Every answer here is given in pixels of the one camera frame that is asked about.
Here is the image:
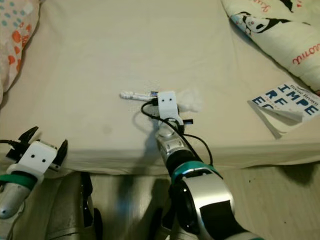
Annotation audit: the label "grey robot right leg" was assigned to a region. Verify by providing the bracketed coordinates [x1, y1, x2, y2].
[152, 200, 183, 240]

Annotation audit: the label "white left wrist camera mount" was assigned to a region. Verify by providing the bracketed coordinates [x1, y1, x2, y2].
[21, 141, 65, 181]

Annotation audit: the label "cream cartoon print comforter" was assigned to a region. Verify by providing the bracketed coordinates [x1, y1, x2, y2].
[221, 0, 320, 97]

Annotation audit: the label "polka dot pillow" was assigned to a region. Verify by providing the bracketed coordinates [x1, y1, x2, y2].
[0, 0, 41, 92]

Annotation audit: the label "grey robot left leg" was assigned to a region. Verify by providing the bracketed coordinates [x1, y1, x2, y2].
[45, 172, 104, 240]

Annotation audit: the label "white tube blue label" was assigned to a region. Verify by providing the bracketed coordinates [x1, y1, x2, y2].
[120, 90, 160, 101]

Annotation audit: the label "beige bed sheet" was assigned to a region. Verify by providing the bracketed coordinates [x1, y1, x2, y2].
[0, 0, 320, 177]

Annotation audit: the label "grey robot leg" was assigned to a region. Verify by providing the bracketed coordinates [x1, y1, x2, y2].
[45, 172, 104, 240]
[152, 200, 183, 240]

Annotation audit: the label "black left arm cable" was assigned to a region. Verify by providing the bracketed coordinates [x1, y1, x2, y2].
[0, 138, 24, 149]

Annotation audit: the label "white crumpled tissue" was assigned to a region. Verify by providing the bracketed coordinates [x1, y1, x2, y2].
[177, 88, 204, 114]

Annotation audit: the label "white book blue letters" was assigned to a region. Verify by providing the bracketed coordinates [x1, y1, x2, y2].
[247, 82, 320, 140]

